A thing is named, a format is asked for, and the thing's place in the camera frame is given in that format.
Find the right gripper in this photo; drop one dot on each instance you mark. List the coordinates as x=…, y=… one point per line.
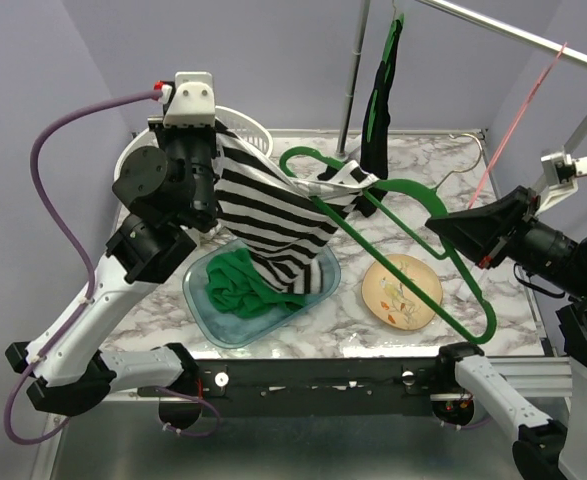
x=482, y=230

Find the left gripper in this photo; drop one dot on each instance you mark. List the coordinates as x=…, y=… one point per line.
x=165, y=134

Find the green hanger with striped top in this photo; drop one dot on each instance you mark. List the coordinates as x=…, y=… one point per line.
x=427, y=198

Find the black white striped tank top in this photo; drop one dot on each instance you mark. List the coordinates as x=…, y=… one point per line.
x=273, y=214

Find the green tank top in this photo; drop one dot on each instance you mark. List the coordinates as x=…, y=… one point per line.
x=235, y=287

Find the green hanger with black top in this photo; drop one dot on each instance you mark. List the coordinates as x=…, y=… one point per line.
x=377, y=115

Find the pink wire hanger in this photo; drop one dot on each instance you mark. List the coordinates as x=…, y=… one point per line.
x=514, y=124

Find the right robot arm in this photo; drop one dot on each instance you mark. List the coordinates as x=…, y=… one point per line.
x=542, y=447

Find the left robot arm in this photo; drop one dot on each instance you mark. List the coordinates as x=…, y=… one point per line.
x=71, y=373

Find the white plastic dish basket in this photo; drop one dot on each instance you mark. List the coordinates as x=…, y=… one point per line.
x=243, y=130

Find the beige bird pattern plate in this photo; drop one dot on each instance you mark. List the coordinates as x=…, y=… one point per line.
x=392, y=301

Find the clear blue plastic tray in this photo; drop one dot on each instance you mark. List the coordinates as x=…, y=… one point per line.
x=227, y=329

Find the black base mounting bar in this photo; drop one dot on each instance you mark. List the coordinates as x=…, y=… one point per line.
x=326, y=387

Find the metal clothes rack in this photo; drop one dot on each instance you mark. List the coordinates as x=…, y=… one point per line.
x=486, y=22

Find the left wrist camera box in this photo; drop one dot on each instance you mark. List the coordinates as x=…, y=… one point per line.
x=188, y=101

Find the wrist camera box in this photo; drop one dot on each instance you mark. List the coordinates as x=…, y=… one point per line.
x=188, y=101
x=560, y=172

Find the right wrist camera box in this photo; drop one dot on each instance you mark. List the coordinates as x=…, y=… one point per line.
x=560, y=172

